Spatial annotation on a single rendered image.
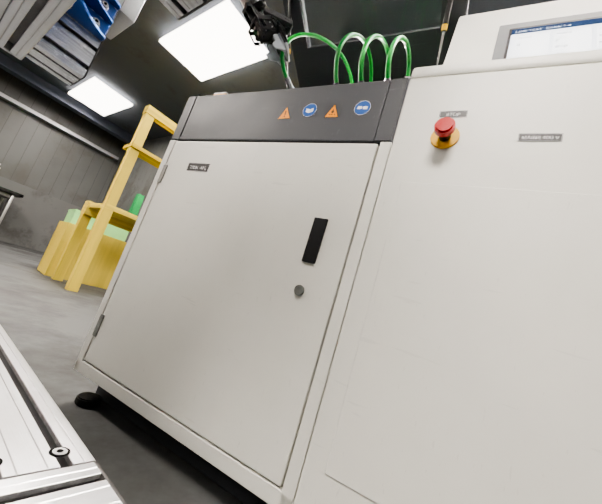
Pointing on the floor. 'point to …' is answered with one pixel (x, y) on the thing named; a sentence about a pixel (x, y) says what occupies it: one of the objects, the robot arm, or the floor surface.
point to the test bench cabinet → (185, 437)
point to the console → (494, 293)
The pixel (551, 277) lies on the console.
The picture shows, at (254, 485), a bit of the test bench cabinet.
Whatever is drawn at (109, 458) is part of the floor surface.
